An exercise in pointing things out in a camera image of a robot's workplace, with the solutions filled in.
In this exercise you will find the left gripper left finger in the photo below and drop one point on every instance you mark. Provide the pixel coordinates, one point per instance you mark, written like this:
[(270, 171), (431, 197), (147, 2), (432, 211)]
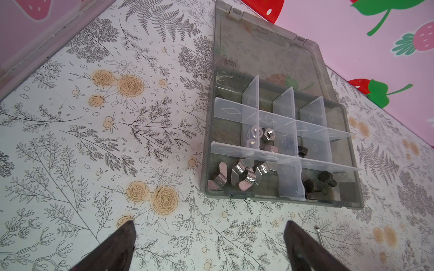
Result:
[(114, 254)]

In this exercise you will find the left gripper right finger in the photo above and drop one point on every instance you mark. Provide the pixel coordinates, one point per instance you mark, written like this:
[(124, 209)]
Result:
[(306, 254)]

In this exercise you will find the small silver screw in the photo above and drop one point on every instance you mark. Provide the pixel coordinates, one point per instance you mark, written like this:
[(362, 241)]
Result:
[(319, 235)]

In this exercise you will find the clear plastic organizer box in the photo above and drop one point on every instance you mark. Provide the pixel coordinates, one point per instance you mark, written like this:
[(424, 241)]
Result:
[(267, 76)]

